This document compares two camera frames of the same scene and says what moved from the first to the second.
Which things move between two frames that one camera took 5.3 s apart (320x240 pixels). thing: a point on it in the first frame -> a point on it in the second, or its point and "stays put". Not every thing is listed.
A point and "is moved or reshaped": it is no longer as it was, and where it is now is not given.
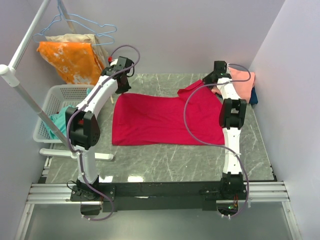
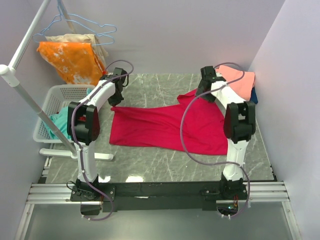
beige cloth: [102, 54] stays put
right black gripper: [205, 80] -> [210, 98]
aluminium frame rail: [59, 194] stays put
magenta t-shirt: [139, 120] is moved or reshaped
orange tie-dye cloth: [76, 62] stays put
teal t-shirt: [59, 120] stays put
